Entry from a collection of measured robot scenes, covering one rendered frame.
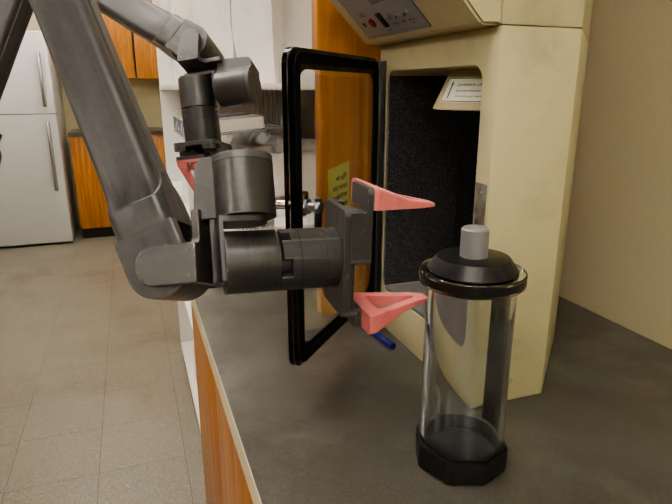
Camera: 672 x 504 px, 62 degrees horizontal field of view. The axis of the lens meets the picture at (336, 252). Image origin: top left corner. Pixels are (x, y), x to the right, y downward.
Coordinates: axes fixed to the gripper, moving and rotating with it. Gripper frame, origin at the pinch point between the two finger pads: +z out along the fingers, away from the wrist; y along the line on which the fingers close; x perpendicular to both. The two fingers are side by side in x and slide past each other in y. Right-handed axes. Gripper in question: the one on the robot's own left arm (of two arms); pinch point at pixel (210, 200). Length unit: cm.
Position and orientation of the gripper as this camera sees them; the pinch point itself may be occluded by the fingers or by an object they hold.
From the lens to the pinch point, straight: 93.9
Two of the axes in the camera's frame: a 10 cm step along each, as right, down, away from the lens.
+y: 0.9, -0.9, 9.9
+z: 1.0, 9.9, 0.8
